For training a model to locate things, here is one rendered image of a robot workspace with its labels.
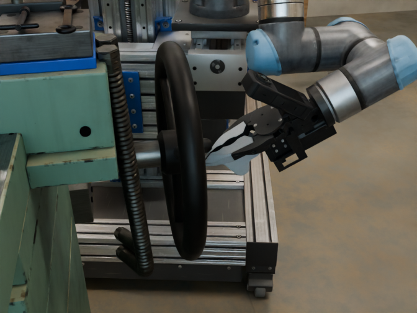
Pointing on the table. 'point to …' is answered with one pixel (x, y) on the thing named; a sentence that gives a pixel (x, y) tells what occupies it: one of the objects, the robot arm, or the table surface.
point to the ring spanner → (67, 20)
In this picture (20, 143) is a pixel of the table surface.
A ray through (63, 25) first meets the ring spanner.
